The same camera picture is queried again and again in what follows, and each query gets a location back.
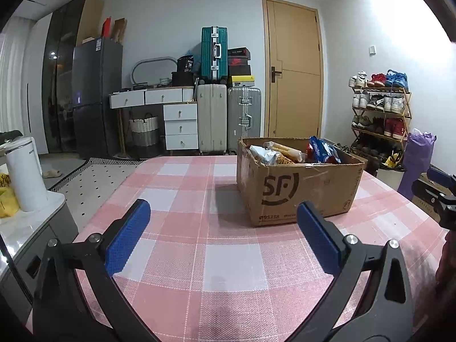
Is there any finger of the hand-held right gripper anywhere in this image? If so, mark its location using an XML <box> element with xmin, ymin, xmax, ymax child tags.
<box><xmin>427</xmin><ymin>166</ymin><xmax>456</xmax><ymax>190</ymax></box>
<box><xmin>411</xmin><ymin>180</ymin><xmax>447</xmax><ymax>206</ymax></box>

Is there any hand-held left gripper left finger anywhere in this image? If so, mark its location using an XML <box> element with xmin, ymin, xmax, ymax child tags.
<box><xmin>33</xmin><ymin>198</ymin><xmax>159</xmax><ymax>342</ymax></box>

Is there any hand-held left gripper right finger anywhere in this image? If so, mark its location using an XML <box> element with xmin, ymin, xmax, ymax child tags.
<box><xmin>296</xmin><ymin>201</ymin><xmax>414</xmax><ymax>342</ymax></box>

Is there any brown cardboard box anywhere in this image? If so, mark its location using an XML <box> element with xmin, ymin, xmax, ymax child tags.
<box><xmin>236</xmin><ymin>136</ymin><xmax>367</xmax><ymax>227</ymax></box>

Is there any blue snack packet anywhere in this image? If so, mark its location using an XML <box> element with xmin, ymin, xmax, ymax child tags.
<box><xmin>309</xmin><ymin>136</ymin><xmax>343</xmax><ymax>164</ymax></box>

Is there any white noodle-print snack bag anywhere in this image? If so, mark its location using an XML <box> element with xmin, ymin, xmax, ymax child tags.
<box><xmin>249</xmin><ymin>145</ymin><xmax>296</xmax><ymax>166</ymax></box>

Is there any person's right hand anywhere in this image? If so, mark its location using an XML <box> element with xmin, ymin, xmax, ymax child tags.
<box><xmin>435</xmin><ymin>231</ymin><xmax>456</xmax><ymax>307</ymax></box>

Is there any cardboard box on floor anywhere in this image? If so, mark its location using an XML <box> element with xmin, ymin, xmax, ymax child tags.
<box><xmin>415</xmin><ymin>173</ymin><xmax>444</xmax><ymax>221</ymax></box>

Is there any purple bag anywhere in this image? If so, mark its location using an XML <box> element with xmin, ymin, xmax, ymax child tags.
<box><xmin>397</xmin><ymin>129</ymin><xmax>437</xmax><ymax>200</ymax></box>

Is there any white trash bin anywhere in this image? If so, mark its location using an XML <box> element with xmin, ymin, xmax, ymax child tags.
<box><xmin>376</xmin><ymin>153</ymin><xmax>406</xmax><ymax>191</ymax></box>

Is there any white dotted rug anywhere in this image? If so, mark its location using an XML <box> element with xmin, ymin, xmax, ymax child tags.
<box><xmin>48</xmin><ymin>157</ymin><xmax>143</xmax><ymax>218</ymax></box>

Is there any shoe rack with shoes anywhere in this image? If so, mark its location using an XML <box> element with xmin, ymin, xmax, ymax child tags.
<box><xmin>348</xmin><ymin>69</ymin><xmax>410</xmax><ymax>161</ymax></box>

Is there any pink checkered tablecloth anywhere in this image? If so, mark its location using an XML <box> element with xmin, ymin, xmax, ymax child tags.
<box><xmin>30</xmin><ymin>155</ymin><xmax>449</xmax><ymax>342</ymax></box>

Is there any pair of black shoes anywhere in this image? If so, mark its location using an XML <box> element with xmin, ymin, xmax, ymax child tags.
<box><xmin>333</xmin><ymin>142</ymin><xmax>360</xmax><ymax>157</ymax></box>

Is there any white side cabinet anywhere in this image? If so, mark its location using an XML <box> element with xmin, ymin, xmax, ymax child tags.
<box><xmin>0</xmin><ymin>190</ymin><xmax>79</xmax><ymax>328</ymax></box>

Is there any woven laundry basket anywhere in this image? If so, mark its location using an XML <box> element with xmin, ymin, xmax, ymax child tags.
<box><xmin>128</xmin><ymin>113</ymin><xmax>160</xmax><ymax>158</ymax></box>

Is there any white cylindrical kettle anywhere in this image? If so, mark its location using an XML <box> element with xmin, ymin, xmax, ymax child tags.
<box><xmin>5</xmin><ymin>136</ymin><xmax>48</xmax><ymax>212</ymax></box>

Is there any white dresser with drawers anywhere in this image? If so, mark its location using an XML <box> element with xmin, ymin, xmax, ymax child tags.
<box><xmin>109</xmin><ymin>86</ymin><xmax>199</xmax><ymax>157</ymax></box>

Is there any yellow plastic bag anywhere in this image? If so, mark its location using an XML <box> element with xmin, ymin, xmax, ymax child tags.
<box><xmin>0</xmin><ymin>173</ymin><xmax>20</xmax><ymax>219</ymax></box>

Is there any silver suitcase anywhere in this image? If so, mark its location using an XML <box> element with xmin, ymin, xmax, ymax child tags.
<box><xmin>227</xmin><ymin>86</ymin><xmax>262</xmax><ymax>150</ymax></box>

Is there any grey refrigerator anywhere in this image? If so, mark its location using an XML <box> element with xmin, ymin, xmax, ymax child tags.
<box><xmin>72</xmin><ymin>36</ymin><xmax>123</xmax><ymax>160</ymax></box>

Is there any cream suitcase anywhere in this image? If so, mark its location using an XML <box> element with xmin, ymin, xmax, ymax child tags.
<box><xmin>197</xmin><ymin>84</ymin><xmax>228</xmax><ymax>155</ymax></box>

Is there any black storage box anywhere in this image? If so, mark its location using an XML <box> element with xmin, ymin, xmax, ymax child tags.
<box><xmin>171</xmin><ymin>71</ymin><xmax>200</xmax><ymax>87</ymax></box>

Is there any wooden door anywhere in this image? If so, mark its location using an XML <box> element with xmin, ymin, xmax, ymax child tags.
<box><xmin>262</xmin><ymin>0</ymin><xmax>325</xmax><ymax>139</ymax></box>

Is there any tall dark glass cabinet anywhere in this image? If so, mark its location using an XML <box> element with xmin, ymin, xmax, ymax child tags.
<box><xmin>42</xmin><ymin>0</ymin><xmax>89</xmax><ymax>154</ymax></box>

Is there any black paper bag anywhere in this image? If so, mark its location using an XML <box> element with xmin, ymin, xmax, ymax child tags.
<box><xmin>177</xmin><ymin>54</ymin><xmax>195</xmax><ymax>73</ymax></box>

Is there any teal suitcase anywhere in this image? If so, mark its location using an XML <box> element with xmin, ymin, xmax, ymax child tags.
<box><xmin>200</xmin><ymin>26</ymin><xmax>229</xmax><ymax>81</ymax></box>

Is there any tan paper bag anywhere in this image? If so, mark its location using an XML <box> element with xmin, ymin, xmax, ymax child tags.
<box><xmin>113</xmin><ymin>18</ymin><xmax>128</xmax><ymax>44</ymax></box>

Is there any flat cardboard sheet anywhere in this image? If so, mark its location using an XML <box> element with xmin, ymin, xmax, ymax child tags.
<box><xmin>76</xmin><ymin>0</ymin><xmax>105</xmax><ymax>45</ymax></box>

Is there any oval metal mirror frame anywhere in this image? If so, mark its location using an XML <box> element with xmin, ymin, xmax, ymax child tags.
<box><xmin>131</xmin><ymin>56</ymin><xmax>176</xmax><ymax>87</ymax></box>

